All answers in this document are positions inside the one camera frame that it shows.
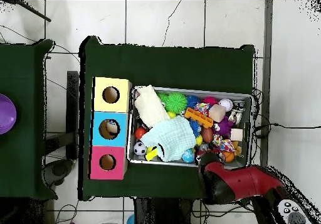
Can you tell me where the globe print ball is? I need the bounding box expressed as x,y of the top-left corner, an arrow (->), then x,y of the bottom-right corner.
181,148 -> 196,164

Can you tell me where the thin black cable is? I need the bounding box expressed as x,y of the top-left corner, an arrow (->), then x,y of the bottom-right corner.
254,122 -> 321,138

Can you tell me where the shallow wire mesh bin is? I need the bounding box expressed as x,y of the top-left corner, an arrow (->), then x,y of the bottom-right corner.
126,85 -> 254,171

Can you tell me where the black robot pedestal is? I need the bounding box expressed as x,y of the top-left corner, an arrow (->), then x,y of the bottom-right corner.
134,197 -> 194,224

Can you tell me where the small soccer ball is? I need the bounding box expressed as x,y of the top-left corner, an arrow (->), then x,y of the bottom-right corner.
133,141 -> 148,156

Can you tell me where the small basketball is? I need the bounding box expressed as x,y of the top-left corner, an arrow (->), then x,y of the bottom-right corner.
221,150 -> 236,163

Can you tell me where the wooden box with three holes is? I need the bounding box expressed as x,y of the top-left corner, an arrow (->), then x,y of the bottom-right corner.
87,76 -> 133,181

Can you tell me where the white baseball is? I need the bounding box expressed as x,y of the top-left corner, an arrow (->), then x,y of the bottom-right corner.
218,98 -> 234,112

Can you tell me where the orange long toy block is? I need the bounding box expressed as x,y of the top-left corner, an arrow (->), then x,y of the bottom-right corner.
184,107 -> 214,129

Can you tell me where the tan wooden cube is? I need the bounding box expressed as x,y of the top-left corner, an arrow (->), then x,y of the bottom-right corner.
208,104 -> 226,123

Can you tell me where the purple plush monster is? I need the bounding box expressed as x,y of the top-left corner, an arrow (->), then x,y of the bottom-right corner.
212,115 -> 234,139

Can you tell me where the purple bowl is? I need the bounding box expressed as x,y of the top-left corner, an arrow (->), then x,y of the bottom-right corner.
0,93 -> 18,135

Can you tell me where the grey rounded stand foot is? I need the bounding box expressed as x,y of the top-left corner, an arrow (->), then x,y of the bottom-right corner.
44,158 -> 74,186

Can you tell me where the mint knitted cloth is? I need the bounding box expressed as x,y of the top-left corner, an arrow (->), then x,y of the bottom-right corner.
139,115 -> 197,163

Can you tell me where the green spiky rubber ball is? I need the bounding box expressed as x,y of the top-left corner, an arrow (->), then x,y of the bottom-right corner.
164,92 -> 188,115

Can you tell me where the cream knitted cloth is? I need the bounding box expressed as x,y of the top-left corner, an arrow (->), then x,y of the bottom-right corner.
134,84 -> 171,129

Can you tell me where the dark thin rod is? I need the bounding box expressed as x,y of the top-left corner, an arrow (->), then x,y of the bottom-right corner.
9,0 -> 52,23

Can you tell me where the dark green table cloth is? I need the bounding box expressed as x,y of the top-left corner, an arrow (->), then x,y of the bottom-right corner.
0,38 -> 57,200
78,35 -> 256,201

